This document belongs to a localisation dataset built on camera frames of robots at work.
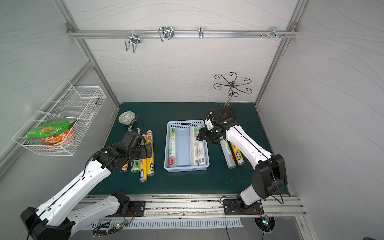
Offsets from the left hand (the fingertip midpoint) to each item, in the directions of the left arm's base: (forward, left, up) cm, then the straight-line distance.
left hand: (144, 150), depth 76 cm
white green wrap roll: (-3, +8, -14) cm, 17 cm away
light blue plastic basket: (+2, -19, -16) cm, 25 cm away
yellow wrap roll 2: (+6, -52, -15) cm, 55 cm away
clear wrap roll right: (+7, -46, -14) cm, 48 cm away
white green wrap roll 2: (+4, -13, -14) cm, 19 cm away
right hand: (+9, -30, -2) cm, 31 cm away
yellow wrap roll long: (-1, +4, -15) cm, 15 cm away
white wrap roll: (+8, -29, -13) cm, 33 cm away
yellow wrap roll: (-3, -1, -14) cm, 14 cm away
